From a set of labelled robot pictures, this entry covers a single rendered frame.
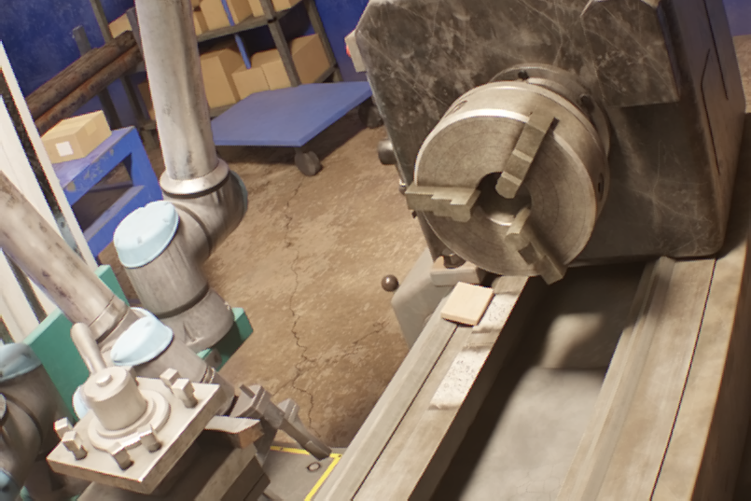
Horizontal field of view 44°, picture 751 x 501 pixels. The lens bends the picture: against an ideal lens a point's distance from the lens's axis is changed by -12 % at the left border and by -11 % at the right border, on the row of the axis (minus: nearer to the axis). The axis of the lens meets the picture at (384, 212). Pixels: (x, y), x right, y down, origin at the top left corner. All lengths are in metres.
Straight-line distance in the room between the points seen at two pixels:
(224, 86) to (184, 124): 3.60
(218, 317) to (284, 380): 1.23
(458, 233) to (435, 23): 0.31
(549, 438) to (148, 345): 0.59
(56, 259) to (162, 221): 0.50
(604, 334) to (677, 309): 0.24
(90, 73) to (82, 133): 1.91
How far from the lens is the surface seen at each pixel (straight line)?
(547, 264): 1.33
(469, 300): 1.59
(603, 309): 1.72
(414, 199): 1.35
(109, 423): 1.05
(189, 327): 2.01
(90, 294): 1.51
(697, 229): 1.52
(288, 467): 2.30
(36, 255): 1.50
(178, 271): 1.97
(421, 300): 1.79
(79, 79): 5.03
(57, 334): 1.95
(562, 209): 1.30
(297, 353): 3.35
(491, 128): 1.27
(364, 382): 3.07
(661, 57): 1.34
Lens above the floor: 1.66
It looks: 24 degrees down
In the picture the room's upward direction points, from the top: 20 degrees counter-clockwise
